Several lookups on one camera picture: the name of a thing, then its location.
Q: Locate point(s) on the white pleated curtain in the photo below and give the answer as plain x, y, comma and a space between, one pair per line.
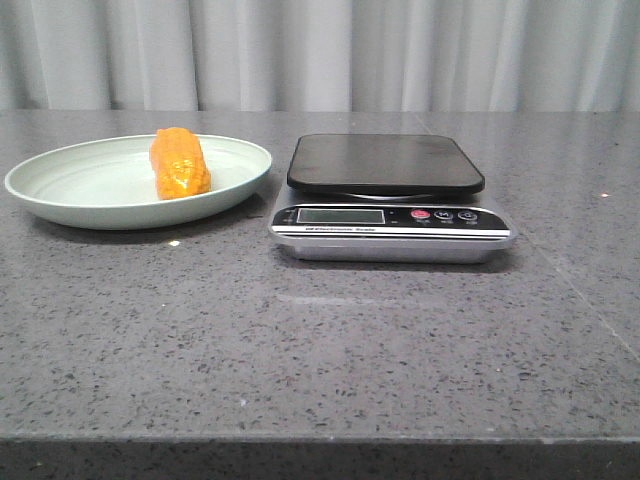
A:
415, 56

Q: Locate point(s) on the black silver kitchen scale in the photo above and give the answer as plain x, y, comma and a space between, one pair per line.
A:
414, 198

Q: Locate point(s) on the pale green round plate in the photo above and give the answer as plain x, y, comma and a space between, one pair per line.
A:
109, 184

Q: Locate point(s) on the orange corn cob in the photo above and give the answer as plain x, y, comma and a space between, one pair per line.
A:
178, 163

